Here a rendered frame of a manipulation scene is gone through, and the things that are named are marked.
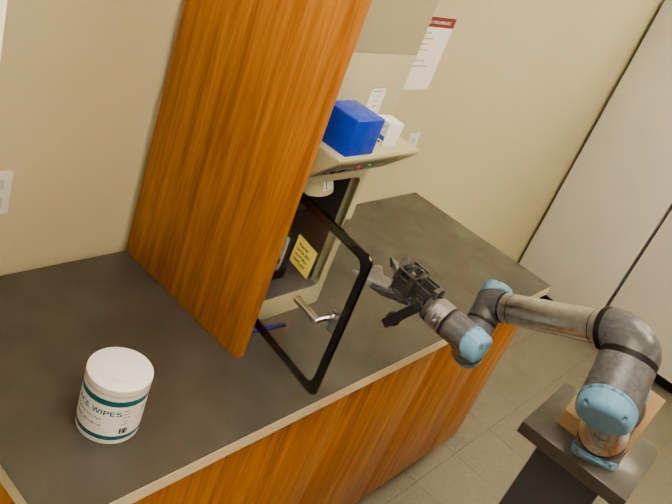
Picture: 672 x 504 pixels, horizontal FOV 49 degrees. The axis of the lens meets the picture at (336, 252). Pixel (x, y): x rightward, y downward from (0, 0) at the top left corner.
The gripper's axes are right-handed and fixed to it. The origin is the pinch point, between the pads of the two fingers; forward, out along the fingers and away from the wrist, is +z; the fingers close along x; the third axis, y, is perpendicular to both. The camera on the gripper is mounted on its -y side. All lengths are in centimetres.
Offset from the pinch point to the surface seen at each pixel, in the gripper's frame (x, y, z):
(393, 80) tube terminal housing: -8.2, 39.5, 21.2
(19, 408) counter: 78, -30, 16
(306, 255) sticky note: 19.8, 3.3, 5.9
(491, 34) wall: -128, 36, 65
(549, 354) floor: -246, -125, -1
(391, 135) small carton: -3.8, 29.6, 12.6
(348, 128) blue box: 15.2, 33.0, 11.9
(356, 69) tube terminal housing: 7.7, 42.3, 21.3
